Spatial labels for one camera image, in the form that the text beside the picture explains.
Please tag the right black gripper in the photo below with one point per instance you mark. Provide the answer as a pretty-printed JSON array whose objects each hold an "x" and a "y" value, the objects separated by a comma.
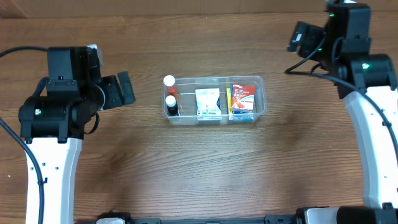
[{"x": 296, "y": 37}]

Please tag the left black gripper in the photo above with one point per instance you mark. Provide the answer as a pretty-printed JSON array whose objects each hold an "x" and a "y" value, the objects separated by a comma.
[{"x": 125, "y": 88}]

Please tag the orange tube white cap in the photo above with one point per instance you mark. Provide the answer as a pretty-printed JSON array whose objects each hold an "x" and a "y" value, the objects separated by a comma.
[{"x": 169, "y": 83}]

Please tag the black tube white cap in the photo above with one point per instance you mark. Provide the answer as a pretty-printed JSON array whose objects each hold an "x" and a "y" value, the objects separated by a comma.
[{"x": 172, "y": 106}]

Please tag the white medicine box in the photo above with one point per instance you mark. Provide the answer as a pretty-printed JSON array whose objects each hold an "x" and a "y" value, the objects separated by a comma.
[{"x": 208, "y": 104}]

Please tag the red orange medicine box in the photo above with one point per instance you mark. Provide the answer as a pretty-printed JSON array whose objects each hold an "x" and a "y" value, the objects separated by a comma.
[{"x": 242, "y": 97}]

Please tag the blue yellow VapoDrops box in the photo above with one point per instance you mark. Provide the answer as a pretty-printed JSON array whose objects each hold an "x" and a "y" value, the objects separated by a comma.
[{"x": 236, "y": 116}]

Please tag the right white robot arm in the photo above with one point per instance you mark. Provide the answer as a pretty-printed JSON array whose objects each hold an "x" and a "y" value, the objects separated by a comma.
[{"x": 367, "y": 84}]

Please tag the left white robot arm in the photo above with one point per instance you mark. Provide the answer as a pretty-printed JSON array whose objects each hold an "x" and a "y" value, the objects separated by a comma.
[{"x": 53, "y": 126}]

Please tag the clear plastic container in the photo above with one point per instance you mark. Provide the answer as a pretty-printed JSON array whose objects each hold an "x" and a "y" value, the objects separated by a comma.
[{"x": 187, "y": 104}]

